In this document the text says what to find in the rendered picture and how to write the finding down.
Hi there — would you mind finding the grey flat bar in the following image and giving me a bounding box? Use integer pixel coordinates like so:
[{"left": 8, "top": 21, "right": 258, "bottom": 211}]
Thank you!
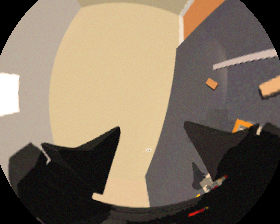
[{"left": 213, "top": 48, "right": 278, "bottom": 69}]

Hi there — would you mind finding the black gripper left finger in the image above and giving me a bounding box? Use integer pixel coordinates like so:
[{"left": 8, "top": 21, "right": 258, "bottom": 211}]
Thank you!
[{"left": 42, "top": 127, "right": 120, "bottom": 196}]

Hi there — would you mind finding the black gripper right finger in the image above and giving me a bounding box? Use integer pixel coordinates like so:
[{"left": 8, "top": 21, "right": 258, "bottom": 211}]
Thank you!
[{"left": 184, "top": 120, "right": 260, "bottom": 181}]

